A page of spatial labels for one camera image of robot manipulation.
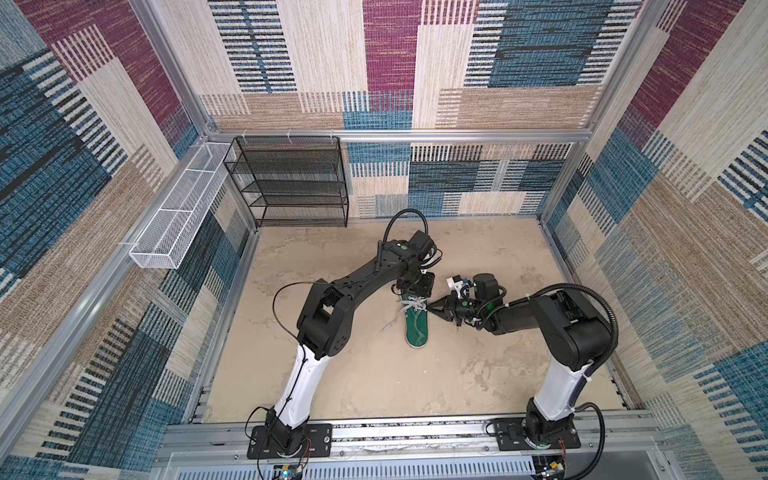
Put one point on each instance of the green canvas sneaker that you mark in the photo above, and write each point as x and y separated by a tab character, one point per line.
416	332

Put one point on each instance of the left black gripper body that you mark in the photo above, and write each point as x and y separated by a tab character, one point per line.
421	285

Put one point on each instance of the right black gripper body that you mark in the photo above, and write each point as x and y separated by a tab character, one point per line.
458	308

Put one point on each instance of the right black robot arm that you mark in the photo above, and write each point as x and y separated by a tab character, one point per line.
578	337

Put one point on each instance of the black wire mesh shelf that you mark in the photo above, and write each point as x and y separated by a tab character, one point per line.
290	181

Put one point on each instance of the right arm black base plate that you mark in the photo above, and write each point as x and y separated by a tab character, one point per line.
529	433

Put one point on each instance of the aluminium mounting rail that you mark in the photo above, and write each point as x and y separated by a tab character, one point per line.
627	444

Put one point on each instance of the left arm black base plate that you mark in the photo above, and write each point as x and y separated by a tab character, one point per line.
312	440

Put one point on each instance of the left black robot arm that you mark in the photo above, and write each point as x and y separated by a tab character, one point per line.
325	324

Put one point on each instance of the white shoelace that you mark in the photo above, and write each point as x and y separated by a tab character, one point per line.
408	312

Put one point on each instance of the white wire mesh basket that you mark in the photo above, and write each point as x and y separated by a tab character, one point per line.
167	238

